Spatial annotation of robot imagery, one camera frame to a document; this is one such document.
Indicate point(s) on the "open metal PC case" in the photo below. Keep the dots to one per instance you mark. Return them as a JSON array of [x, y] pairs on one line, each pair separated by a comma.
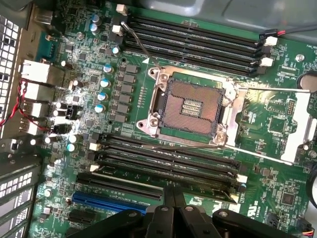
[[223, 10]]

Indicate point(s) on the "long black expansion slot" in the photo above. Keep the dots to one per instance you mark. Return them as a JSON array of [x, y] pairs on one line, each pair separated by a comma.
[[119, 186]]

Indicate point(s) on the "green Dell motherboard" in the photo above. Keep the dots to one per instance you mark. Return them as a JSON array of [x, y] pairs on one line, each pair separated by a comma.
[[138, 99]]

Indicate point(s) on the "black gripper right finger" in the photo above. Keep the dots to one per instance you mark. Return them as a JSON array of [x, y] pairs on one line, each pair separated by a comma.
[[190, 223]]

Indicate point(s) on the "silver locking lever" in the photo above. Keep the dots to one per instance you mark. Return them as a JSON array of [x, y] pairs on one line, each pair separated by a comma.
[[123, 23]]

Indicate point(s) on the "silver socket cover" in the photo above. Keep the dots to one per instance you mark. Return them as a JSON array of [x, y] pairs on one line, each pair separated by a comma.
[[297, 124]]

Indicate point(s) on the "black RAM slot white clips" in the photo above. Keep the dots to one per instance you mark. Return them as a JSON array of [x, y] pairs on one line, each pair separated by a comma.
[[148, 158], [116, 29], [121, 8], [93, 168]]

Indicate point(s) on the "short black expansion slot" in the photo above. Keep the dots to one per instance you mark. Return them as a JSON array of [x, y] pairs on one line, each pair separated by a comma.
[[81, 216]]

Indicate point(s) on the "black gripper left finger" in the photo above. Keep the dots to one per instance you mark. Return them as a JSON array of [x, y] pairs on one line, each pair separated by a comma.
[[161, 223]]

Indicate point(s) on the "round coin battery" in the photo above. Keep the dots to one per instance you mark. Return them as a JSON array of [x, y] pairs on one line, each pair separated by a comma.
[[307, 80]]

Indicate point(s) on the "blue expansion slot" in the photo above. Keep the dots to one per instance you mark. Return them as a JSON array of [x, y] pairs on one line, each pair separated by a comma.
[[109, 202]]

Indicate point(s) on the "CPU socket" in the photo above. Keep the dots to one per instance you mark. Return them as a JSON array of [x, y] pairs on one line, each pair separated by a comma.
[[190, 106]]

